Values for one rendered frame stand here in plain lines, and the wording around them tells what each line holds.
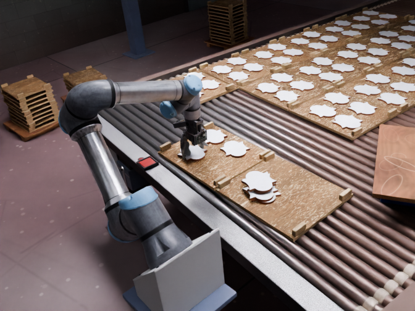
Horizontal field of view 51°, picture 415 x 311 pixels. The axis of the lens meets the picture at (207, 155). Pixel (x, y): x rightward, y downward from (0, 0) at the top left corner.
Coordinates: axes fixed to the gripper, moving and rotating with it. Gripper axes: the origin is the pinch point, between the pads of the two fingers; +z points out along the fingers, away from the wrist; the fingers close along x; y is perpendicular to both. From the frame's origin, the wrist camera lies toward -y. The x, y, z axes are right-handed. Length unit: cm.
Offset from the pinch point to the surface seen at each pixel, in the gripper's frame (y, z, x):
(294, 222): 62, -2, -3
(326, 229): 72, -1, 4
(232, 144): 7.8, -0.1, 17.7
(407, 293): 106, -6, -4
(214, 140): -1.0, 0.4, 14.2
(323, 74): -10, 1, 108
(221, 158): 12.1, 0.8, 7.0
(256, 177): 37.8, -5.3, 3.2
